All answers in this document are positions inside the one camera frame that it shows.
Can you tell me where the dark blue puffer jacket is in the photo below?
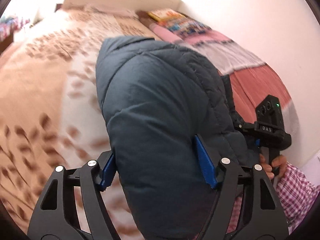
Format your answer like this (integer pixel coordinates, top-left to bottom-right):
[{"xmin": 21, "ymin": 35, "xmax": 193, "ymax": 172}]
[{"xmin": 96, "ymin": 36, "xmax": 259, "ymax": 239}]

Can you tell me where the right forearm in plaid sleeve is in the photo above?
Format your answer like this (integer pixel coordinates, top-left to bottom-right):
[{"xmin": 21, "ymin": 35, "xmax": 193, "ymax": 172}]
[{"xmin": 226, "ymin": 162, "xmax": 320, "ymax": 235}]

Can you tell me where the person's right hand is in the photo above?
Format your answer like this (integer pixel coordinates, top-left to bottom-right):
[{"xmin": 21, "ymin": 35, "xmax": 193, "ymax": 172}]
[{"xmin": 259, "ymin": 154, "xmax": 287, "ymax": 180}]

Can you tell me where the red-brown fleece blanket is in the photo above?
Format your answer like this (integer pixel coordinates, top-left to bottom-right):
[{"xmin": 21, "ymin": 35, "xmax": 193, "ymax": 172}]
[{"xmin": 230, "ymin": 64, "xmax": 298, "ymax": 130}]

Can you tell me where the beige leaf-pattern bed blanket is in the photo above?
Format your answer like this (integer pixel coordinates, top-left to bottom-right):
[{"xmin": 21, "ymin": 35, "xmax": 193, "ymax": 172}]
[{"xmin": 1, "ymin": 6, "xmax": 156, "ymax": 239}]

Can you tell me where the pink and white folded quilt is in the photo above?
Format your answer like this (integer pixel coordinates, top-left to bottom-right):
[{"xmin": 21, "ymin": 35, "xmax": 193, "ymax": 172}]
[{"xmin": 136, "ymin": 10, "xmax": 265, "ymax": 75}]

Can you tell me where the colourful cartoon pillow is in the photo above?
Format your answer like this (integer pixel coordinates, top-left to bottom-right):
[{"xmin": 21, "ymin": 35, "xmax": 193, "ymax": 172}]
[{"xmin": 146, "ymin": 8, "xmax": 212, "ymax": 38}]

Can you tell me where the plaid cloth on nightstand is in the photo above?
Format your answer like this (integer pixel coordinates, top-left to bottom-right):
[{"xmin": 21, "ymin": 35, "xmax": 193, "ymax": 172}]
[{"xmin": 0, "ymin": 16, "xmax": 30, "ymax": 42}]

